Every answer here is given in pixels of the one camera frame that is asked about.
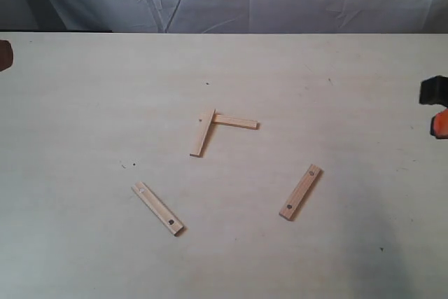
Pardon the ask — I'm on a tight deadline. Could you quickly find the wooden stick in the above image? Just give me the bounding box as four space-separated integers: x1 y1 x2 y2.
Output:
189 109 216 158
212 114 258 130
132 182 185 236
279 165 323 221

